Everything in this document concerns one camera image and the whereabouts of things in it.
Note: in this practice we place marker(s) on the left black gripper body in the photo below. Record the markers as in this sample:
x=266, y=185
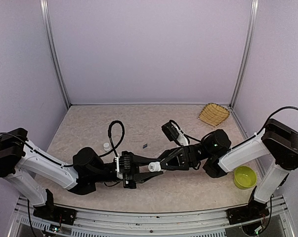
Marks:
x=128, y=180

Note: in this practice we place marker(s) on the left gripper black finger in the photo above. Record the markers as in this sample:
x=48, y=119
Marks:
x=142, y=177
x=139, y=161

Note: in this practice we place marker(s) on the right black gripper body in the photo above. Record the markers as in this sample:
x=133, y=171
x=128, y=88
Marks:
x=192, y=159

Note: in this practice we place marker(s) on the white pill bottle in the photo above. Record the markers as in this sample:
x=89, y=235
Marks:
x=154, y=167
x=106, y=146

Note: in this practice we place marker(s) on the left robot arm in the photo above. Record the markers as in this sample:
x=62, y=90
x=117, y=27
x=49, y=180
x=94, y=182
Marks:
x=19, y=157

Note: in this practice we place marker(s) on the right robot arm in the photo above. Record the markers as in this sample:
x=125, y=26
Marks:
x=220, y=157

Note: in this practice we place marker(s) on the woven bamboo tray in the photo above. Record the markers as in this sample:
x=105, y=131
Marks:
x=214, y=114

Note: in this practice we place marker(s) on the lime green bowl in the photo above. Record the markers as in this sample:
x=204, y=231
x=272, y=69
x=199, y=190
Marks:
x=244, y=177

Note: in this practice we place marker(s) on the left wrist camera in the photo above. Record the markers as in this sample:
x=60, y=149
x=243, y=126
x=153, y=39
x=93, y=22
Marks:
x=123, y=163

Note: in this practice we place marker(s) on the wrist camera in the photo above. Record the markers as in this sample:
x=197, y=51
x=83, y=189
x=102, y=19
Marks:
x=174, y=133
x=123, y=163

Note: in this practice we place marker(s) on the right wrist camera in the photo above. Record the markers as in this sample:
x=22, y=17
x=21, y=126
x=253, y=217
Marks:
x=174, y=133

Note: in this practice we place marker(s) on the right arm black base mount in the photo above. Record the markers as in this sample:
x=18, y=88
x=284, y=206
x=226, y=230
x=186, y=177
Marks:
x=251, y=211

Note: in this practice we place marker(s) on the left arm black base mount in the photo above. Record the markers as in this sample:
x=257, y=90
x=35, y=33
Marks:
x=51, y=212

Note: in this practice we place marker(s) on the front aluminium rail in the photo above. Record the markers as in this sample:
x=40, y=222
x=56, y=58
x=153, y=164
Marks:
x=100, y=223

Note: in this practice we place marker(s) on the right aluminium frame post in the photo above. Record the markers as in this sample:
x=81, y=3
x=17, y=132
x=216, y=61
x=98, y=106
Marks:
x=246, y=53

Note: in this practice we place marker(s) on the aluminium frame post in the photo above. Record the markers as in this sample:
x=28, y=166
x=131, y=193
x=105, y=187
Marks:
x=246, y=53
x=53, y=53

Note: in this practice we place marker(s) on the left aluminium frame post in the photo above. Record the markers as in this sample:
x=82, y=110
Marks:
x=53, y=53

